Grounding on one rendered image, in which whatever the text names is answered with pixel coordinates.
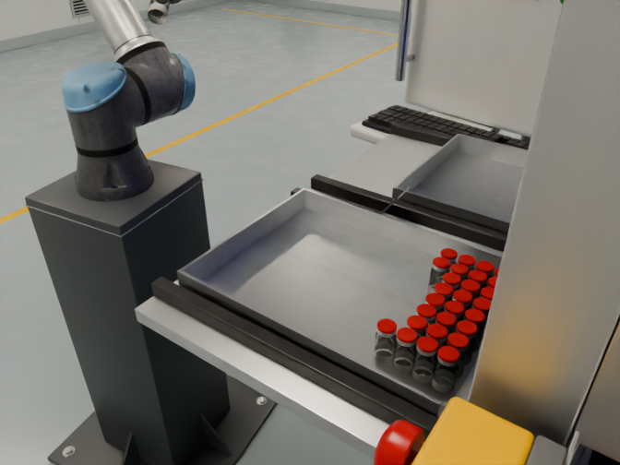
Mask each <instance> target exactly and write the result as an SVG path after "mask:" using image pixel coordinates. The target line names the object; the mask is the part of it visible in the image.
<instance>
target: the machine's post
mask: <svg viewBox="0 0 620 465"><path fill-rule="evenodd" d="M619 318H620V0H564V3H563V6H562V10H561V15H560V19H559V22H558V26H557V30H556V34H555V38H554V45H553V49H552V52H551V56H550V61H549V65H548V68H547V72H546V76H545V80H544V84H543V88H542V95H541V98H540V102H539V107H538V111H537V114H536V118H535V122H534V126H533V130H532V134H531V141H530V144H529V148H528V153H527V157H526V160H525V164H524V168H523V173H522V176H521V180H520V184H519V191H518V195H517V199H516V203H515V207H514V210H513V214H512V219H511V222H510V226H509V230H508V234H507V241H506V245H505V249H504V253H503V256H502V260H501V265H500V269H499V272H498V276H497V280H496V284H495V291H494V295H493V299H492V302H491V306H490V311H489V315H488V318H487V322H486V326H485V330H484V334H483V341H482V345H481V349H480V352H479V357H478V361H477V364H476V368H475V372H474V376H473V380H472V384H471V391H470V395H469V398H468V402H469V403H471V404H474V405H476V406H478V407H480V408H482V409H484V410H486V411H489V412H490V413H492V414H494V415H496V416H498V417H501V418H503V419H505V420H507V421H509V422H511V423H513V424H515V425H517V426H519V427H521V428H523V429H526V430H528V431H529V432H531V433H532V434H533V435H534V439H535V437H537V436H538V435H542V436H544V437H546V438H548V439H550V440H552V441H554V442H555V443H558V444H560V445H562V446H564V447H566V445H567V442H568V440H569V437H570V436H571V434H572V431H573V429H574V426H575V424H576V422H577V419H578V417H579V414H580V412H581V409H582V407H583V405H584V402H585V400H586V398H587V396H588V394H589V391H590V387H591V385H592V383H593V380H594V378H595V376H596V374H597V372H598V369H599V367H600V365H601V362H602V358H603V356H604V355H605V352H606V350H607V347H608V345H609V343H610V340H611V338H612V336H613V334H614V330H615V328H616V326H617V323H618V321H619Z"/></svg>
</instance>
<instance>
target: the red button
mask: <svg viewBox="0 0 620 465"><path fill-rule="evenodd" d="M423 440H424V431H423V429H422V428H420V427H418V426H416V425H414V424H412V423H410V422H408V421H406V420H397V421H395V422H394V423H393V424H392V425H391V426H389V427H388V428H387V429H386V430H385V432H384V433H383V434H382V436H381V437H380V439H379V441H378V444H377V446H376V452H375V459H374V465H411V464H412V463H413V461H414V459H415V458H416V456H417V454H418V452H419V450H420V448H421V447H422V445H423Z"/></svg>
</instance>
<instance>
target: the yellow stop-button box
mask: <svg viewBox="0 0 620 465"><path fill-rule="evenodd" d="M566 456H567V450H566V448H565V447H564V446H562V445H560V444H558V443H556V442H554V441H552V440H550V439H548V438H546V437H544V436H542V435H538V436H537V437H535V439H534V435H533V434H532V433H531V432H529V431H528V430H526V429H523V428H521V427H519V426H517V425H515V424H513V423H511V422H509V421H507V420H505V419H503V418H501V417H498V416H496V415H494V414H492V413H490V412H489V411H486V410H484V409H482V408H480V407H478V406H476V405H474V404H471V403H469V402H468V401H466V400H464V399H461V398H458V397H453V398H452V399H450V401H449V402H447V404H446V406H445V408H444V410H443V412H442V414H441V415H440V417H439V419H438V420H437V422H436V424H435V426H434V428H433V429H432V431H431V433H430V435H429V436H428V437H427V439H426V440H425V442H424V443H423V445H422V447H421V448H420V450H419V452H418V454H417V456H416V458H415V459H414V461H413V463H412V464H411V465H564V464H565V461H566Z"/></svg>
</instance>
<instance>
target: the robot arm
mask: <svg viewBox="0 0 620 465"><path fill-rule="evenodd" d="M83 2H84V4H85V5H86V7H87V9H88V11H89V12H90V14H91V16H92V17H93V19H94V21H95V23H96V24H97V26H98V28H99V29H100V31H101V34H102V35H103V37H104V39H105V40H106V41H107V43H108V45H109V47H110V48H111V50H112V52H113V54H114V60H113V62H99V63H98V64H95V63H92V64H88V65H85V66H81V67H78V68H76V69H74V70H72V71H71V72H69V73H68V74H67V75H66V76H65V77H64V79H63V81H62V84H61V89H62V93H63V97H64V99H63V104H64V106H65V108H66V112H67V116H68V120H69V124H70V127H71V131H72V135H73V139H74V141H75V145H76V149H77V174H76V176H75V183H76V187H77V192H78V193H79V194H80V195H81V196H82V197H84V198H86V199H89V200H94V201H116V200H122V199H126V198H130V197H134V196H136V195H139V194H141V193H143V192H144V191H146V190H147V189H149V188H150V187H151V186H152V184H153V182H154V177H153V171H152V168H151V166H150V164H149V163H148V161H147V158H146V157H145V155H144V153H143V151H142V149H141V148H140V146H139V145H138V140H137V131H136V128H137V127H139V126H142V125H146V124H148V123H151V122H154V121H157V120H159V119H162V118H164V117H167V116H169V115H175V114H177V113H179V112H181V111H182V110H185V109H186V108H188V107H189V106H190V105H191V103H192V102H193V100H194V98H195V94H196V90H195V88H196V80H195V75H194V72H193V69H192V67H191V65H190V64H189V62H188V61H187V60H186V58H185V57H184V56H182V55H180V54H177V53H170V52H169V50H168V49H167V47H166V45H165V43H164V42H163V41H162V40H159V39H156V38H153V37H152V36H151V34H150V32H149V30H148V28H147V26H146V24H145V23H144V21H143V19H142V17H141V16H140V15H139V13H138V11H137V9H136V7H135V5H134V3H133V2H132V0H83Z"/></svg>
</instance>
